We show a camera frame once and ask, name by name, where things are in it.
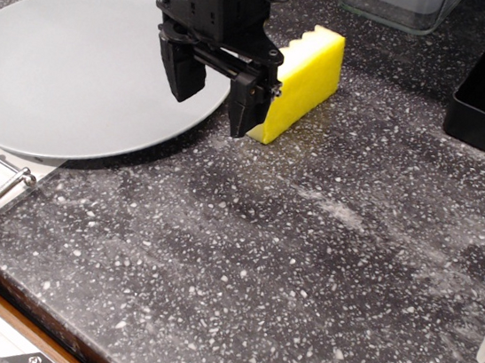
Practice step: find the grey round plate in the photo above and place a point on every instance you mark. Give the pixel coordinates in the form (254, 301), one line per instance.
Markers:
(82, 79)

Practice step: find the yellow sponge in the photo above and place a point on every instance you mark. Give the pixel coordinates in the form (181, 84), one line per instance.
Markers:
(309, 75)

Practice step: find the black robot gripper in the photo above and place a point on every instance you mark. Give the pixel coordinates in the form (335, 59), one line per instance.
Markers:
(227, 35)

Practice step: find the clear glass container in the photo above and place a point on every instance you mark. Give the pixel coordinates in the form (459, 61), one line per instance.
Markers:
(417, 17)

